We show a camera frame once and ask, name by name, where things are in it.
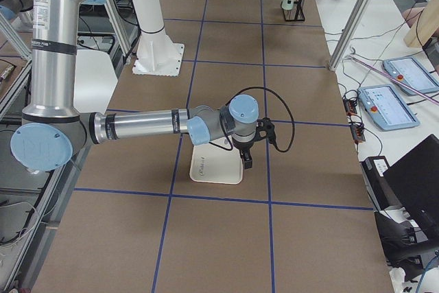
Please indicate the blue teach pendant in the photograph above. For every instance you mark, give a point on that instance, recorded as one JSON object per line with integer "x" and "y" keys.
{"x": 410, "y": 72}
{"x": 387, "y": 108}

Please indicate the black wire cup rack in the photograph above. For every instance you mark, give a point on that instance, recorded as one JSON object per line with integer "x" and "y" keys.
{"x": 296, "y": 14}

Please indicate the cream rabbit tray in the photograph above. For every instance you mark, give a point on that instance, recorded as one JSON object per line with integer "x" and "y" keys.
{"x": 210, "y": 164}

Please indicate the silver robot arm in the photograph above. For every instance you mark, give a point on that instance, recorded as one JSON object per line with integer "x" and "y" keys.
{"x": 53, "y": 130}

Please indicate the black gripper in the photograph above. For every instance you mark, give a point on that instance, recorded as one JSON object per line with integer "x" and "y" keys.
{"x": 244, "y": 149}

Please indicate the green cup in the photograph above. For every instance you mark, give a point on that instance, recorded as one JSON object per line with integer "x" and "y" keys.
{"x": 287, "y": 5}

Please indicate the near blue teach pendant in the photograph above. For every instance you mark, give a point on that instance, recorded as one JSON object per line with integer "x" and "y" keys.
{"x": 387, "y": 108}

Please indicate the white pedestal column base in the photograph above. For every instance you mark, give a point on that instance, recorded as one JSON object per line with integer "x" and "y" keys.
{"x": 157, "y": 54}

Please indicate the far blue teach pendant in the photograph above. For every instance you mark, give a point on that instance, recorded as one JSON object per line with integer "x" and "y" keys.
{"x": 410, "y": 72}

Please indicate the black laptop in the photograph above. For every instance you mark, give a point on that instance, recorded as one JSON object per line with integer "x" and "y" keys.
{"x": 414, "y": 180}

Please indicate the aluminium frame post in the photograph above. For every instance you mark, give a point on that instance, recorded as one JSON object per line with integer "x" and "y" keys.
{"x": 347, "y": 35}

